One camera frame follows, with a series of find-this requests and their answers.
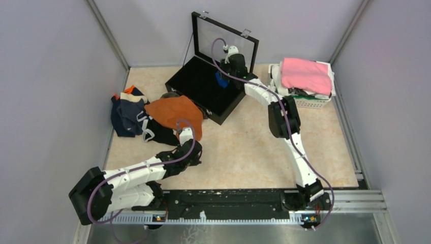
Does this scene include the white plastic basket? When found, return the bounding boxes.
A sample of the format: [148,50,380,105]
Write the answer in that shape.
[268,61,336,108]

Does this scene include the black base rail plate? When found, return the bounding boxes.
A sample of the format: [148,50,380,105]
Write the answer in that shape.
[131,188,332,221]

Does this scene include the olive grey underwear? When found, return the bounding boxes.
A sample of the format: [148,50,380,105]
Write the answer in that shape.
[160,91,180,99]

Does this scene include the black underwear white trim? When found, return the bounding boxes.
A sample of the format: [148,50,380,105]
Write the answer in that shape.
[136,111,179,146]

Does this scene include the black display case glass lid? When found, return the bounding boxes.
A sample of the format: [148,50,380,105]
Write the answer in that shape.
[165,12,259,125]

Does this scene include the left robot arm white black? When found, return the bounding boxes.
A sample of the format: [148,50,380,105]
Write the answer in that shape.
[68,127,202,225]

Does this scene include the navy underwear orange waistband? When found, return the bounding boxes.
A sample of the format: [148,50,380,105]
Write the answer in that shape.
[110,94,135,137]

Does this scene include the royal blue underwear white trim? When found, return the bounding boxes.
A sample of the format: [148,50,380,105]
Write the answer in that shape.
[215,71,229,88]

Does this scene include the orange underwear cream waistband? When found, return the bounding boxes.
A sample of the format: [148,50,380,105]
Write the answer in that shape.
[144,96,203,141]

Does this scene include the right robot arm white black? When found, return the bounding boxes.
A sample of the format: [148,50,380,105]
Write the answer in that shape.
[218,44,325,209]

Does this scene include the dark blue underwear cream waistband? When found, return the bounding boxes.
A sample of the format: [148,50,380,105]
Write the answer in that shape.
[117,93,149,135]

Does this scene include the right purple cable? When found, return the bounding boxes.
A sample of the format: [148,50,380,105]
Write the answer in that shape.
[210,38,335,231]

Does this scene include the white cloths in basket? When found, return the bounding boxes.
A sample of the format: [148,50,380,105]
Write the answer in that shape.
[268,58,336,101]

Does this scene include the pink folded cloth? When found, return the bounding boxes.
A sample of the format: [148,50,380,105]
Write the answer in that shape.
[281,57,333,96]

